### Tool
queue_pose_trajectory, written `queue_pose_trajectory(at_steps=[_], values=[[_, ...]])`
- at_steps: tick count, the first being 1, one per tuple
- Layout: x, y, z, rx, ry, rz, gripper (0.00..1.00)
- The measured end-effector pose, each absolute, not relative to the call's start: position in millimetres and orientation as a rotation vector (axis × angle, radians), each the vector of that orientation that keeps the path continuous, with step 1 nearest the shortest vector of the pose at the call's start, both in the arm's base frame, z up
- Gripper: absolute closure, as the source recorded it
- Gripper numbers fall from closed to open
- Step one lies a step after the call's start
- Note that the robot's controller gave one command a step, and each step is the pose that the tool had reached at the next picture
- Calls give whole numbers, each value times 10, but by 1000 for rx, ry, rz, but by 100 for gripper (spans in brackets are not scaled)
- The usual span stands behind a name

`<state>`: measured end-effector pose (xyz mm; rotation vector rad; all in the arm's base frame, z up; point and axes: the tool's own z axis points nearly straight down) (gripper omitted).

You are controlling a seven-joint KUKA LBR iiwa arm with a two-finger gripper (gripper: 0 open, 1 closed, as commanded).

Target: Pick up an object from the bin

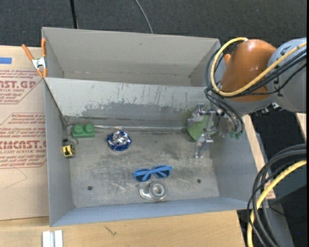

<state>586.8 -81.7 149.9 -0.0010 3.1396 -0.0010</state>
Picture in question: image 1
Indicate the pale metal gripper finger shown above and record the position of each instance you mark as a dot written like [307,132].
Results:
[202,143]
[201,110]

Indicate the brown cardboard board red print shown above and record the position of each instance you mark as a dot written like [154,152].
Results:
[18,179]

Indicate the pale green sponge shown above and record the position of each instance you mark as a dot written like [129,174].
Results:
[197,129]

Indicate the green toy brick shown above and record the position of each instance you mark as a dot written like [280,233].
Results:
[83,131]

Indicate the blue and silver foil wrapper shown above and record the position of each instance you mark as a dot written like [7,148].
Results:
[119,141]

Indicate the yellow tape measure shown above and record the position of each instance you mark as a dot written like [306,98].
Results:
[68,150]

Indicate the blue sunglasses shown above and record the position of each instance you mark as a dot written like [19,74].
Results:
[145,175]

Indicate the clear glass dish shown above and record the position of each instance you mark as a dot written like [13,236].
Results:
[154,191]

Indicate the grey metal bin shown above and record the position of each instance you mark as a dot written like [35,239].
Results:
[134,168]

